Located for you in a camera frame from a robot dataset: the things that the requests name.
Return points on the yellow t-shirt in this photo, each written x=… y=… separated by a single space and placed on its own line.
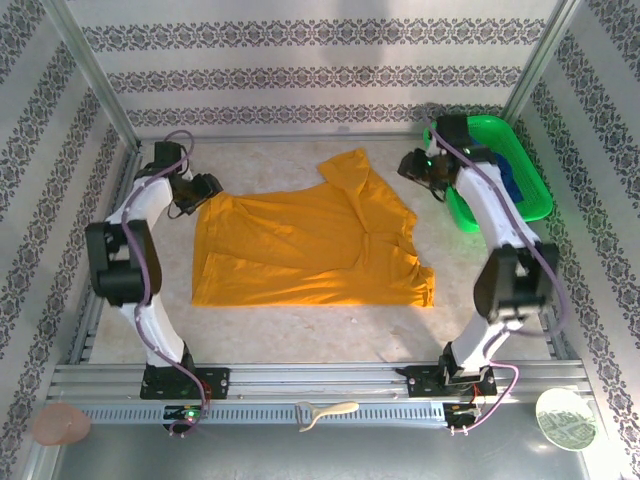
x=300 y=250

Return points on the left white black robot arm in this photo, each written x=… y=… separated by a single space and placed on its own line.
x=155 y=330

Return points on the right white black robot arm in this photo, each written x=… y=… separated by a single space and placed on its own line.
x=485 y=200

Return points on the blue t-shirt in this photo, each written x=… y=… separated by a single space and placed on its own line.
x=512 y=182

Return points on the green plastic mesh basket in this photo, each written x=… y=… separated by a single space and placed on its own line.
x=537 y=195

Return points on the small circuit board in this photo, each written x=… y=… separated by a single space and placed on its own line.
x=185 y=413
x=465 y=410

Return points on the cream plastic peeler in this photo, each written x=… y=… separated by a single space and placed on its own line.
x=335 y=409

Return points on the translucent pink cup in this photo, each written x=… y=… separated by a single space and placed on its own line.
x=60 y=425

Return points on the grey metal sheet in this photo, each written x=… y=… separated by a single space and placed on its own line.
x=350 y=455

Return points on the round QR code disc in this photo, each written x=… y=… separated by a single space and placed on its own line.
x=565 y=420

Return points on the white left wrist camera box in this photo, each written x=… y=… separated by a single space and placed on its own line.
x=188 y=174

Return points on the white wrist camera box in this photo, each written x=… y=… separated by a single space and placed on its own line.
x=188 y=174
x=434 y=146

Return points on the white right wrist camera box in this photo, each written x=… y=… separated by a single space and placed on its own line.
x=434 y=146

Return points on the aluminium frame bar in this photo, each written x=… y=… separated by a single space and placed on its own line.
x=280 y=138

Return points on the aluminium frame post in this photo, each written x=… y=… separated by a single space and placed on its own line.
x=540 y=60
x=95 y=75

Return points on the aluminium frame rail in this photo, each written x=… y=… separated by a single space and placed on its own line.
x=562 y=345
x=82 y=345

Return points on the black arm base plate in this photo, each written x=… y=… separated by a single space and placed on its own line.
x=217 y=382
x=420 y=382

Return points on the wide grooved aluminium rail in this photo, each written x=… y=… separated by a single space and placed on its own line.
x=310 y=380

